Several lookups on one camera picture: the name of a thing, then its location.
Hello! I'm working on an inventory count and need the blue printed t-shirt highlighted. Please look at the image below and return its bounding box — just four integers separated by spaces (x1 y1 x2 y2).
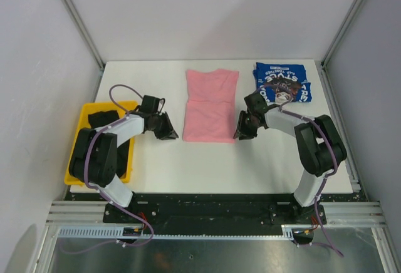
253 62 312 104

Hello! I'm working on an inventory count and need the pink t-shirt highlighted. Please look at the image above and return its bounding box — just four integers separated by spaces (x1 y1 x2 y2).
183 69 239 143

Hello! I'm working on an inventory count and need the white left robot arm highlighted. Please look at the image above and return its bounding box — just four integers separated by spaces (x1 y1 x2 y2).
65 95 179 223

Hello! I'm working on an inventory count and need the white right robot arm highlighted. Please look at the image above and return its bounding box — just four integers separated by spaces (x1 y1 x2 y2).
234 93 347 224

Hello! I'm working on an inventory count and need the yellow plastic bin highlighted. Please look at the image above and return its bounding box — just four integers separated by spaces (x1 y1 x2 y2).
70 102 135 183

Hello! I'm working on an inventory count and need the black t-shirt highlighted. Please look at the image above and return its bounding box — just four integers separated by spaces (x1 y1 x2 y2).
88 110 130 178

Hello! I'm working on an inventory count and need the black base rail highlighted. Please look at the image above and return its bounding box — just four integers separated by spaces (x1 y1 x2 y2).
103 192 328 237

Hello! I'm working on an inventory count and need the white slotted cable duct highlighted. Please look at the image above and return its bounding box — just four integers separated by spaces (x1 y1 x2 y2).
58 224 311 240

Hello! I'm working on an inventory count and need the aluminium side rail right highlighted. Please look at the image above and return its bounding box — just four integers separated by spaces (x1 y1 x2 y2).
315 61 363 192

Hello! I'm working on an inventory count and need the aluminium frame post left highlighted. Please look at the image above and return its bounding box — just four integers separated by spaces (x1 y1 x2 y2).
61 0 105 71

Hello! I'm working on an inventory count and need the aluminium frame post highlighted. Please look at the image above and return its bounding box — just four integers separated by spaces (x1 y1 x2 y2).
321 0 366 68
61 0 105 71

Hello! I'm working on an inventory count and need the aluminium frame post right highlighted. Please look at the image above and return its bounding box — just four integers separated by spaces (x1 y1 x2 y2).
321 0 366 68

